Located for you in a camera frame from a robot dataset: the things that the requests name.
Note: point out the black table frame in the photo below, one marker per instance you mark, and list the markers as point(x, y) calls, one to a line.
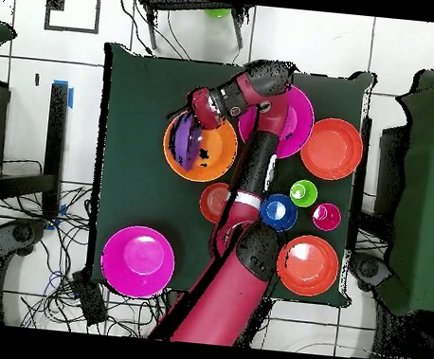
point(55, 133)
point(362, 163)

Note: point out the green cup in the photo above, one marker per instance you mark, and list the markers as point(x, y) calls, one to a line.
point(304, 193)

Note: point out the blue bowl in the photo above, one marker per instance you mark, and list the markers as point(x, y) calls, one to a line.
point(280, 213)

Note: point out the orange bowl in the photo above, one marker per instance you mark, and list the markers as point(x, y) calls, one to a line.
point(215, 152)

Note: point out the black power strip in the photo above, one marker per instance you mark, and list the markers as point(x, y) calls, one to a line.
point(89, 300)

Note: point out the deep red-orange bowl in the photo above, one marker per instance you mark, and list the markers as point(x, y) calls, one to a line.
point(307, 266)

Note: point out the purple bowl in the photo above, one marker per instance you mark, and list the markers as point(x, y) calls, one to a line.
point(184, 142)

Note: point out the dark green tablecloth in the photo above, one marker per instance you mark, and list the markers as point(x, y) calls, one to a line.
point(142, 81)

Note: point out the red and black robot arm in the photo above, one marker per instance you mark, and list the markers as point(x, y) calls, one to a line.
point(224, 302)

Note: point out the black office chair base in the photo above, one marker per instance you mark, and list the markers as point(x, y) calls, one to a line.
point(368, 269)
point(21, 233)

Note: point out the lime green bowl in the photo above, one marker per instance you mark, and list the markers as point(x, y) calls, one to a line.
point(217, 13)

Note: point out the blue tape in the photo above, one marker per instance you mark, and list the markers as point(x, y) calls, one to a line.
point(71, 99)

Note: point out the small red bowl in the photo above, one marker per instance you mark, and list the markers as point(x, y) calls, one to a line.
point(213, 202)

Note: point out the pink bowl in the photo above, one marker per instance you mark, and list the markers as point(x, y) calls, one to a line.
point(138, 261)
point(302, 123)

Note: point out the red cup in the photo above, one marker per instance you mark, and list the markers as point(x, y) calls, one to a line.
point(326, 216)

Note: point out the black stool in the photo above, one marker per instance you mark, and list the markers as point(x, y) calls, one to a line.
point(188, 4)

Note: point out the shallow red-orange bowl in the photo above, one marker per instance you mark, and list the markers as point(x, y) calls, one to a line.
point(332, 148)

